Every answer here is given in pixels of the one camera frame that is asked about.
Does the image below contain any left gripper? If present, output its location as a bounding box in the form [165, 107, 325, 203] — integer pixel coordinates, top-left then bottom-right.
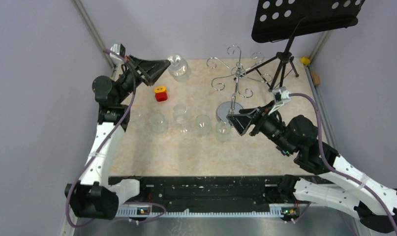
[116, 54, 170, 104]

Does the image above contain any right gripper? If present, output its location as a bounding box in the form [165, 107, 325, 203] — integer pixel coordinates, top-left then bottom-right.
[226, 100, 295, 155]

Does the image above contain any removed wine glass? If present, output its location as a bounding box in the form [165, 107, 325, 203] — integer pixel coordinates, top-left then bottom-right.
[173, 104, 189, 133]
[149, 113, 168, 134]

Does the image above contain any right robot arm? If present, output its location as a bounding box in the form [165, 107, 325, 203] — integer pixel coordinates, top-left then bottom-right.
[227, 105, 397, 233]

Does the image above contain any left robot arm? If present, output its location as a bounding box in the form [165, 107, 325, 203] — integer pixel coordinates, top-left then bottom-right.
[64, 55, 171, 220]

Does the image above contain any chrome wine glass rack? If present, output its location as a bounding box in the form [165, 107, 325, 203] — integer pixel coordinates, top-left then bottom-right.
[206, 45, 273, 123]

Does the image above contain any red and yellow block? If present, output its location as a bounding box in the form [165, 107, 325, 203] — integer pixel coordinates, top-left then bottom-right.
[154, 86, 168, 102]

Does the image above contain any yellow corner clip right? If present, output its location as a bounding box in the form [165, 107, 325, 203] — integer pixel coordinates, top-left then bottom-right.
[300, 57, 311, 66]

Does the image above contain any black music stand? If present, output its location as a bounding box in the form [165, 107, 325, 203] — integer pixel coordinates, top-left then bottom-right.
[251, 0, 364, 91]

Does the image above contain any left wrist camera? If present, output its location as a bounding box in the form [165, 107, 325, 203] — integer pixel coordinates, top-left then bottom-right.
[109, 43, 125, 65]

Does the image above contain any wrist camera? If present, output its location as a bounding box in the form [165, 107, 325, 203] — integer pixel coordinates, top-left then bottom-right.
[268, 87, 291, 115]
[109, 43, 125, 65]

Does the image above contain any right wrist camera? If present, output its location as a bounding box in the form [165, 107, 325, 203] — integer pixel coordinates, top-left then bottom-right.
[268, 87, 291, 115]

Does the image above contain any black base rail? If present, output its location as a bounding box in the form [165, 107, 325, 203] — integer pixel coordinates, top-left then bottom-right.
[108, 176, 311, 216]

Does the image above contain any brown wall clip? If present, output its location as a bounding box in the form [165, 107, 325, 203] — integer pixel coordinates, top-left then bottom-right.
[310, 71, 321, 86]

